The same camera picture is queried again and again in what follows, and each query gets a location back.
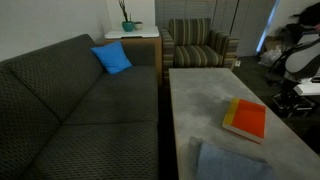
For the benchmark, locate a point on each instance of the orange and yellow book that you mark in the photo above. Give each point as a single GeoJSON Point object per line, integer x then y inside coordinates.
{"type": "Point", "coordinates": [246, 119]}

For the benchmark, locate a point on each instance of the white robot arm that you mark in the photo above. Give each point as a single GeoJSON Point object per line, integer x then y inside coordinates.
{"type": "Point", "coordinates": [299, 62]}

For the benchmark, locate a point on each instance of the grey coffee table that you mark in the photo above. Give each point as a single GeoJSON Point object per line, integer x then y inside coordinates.
{"type": "Point", "coordinates": [200, 98]}

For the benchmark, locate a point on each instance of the wooden side table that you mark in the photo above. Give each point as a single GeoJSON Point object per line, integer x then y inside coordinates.
{"type": "Point", "coordinates": [157, 43]}

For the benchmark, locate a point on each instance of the striped armchair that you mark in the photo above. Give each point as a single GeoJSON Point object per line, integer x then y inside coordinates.
{"type": "Point", "coordinates": [191, 43]}

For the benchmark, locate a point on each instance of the white board on side table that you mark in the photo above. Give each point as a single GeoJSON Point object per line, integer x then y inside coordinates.
{"type": "Point", "coordinates": [145, 32]}

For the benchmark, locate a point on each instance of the blue cushion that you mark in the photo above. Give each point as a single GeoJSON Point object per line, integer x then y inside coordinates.
{"type": "Point", "coordinates": [112, 57]}

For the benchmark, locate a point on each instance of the small white plant pot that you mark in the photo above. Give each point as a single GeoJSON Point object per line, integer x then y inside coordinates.
{"type": "Point", "coordinates": [138, 25]}

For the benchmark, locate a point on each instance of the teal plant pot with plant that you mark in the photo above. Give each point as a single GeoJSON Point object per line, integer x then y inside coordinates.
{"type": "Point", "coordinates": [127, 24]}

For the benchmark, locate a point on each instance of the folded blue-grey towel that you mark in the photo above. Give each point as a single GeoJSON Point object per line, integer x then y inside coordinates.
{"type": "Point", "coordinates": [213, 162]}

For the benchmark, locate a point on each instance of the dark grey patterned sofa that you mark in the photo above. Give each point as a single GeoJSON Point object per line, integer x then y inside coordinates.
{"type": "Point", "coordinates": [64, 117]}

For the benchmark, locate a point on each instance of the window blinds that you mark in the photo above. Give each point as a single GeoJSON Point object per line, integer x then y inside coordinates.
{"type": "Point", "coordinates": [246, 20]}

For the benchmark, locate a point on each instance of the white plastic bag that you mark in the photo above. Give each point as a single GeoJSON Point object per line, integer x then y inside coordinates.
{"type": "Point", "coordinates": [269, 57]}

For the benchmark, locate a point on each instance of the black box on floor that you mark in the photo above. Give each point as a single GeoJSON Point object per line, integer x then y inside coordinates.
{"type": "Point", "coordinates": [292, 105]}

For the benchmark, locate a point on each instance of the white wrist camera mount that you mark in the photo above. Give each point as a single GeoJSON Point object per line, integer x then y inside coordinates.
{"type": "Point", "coordinates": [309, 89]}

